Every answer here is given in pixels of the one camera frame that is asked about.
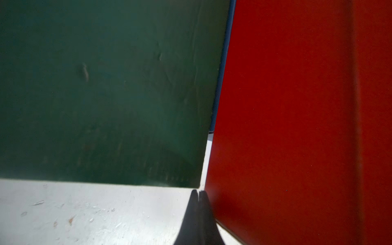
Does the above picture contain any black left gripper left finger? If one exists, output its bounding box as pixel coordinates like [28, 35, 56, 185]
[174, 189, 199, 245]

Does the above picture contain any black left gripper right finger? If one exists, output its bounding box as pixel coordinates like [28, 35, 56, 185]
[199, 191, 225, 245]

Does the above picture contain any red shoebox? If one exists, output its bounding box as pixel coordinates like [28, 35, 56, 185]
[205, 1, 392, 245]

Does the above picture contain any green shoebox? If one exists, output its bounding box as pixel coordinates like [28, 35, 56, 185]
[1, 1, 230, 188]

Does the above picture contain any blue shoebox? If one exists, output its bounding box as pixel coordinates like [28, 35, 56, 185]
[209, 0, 236, 134]

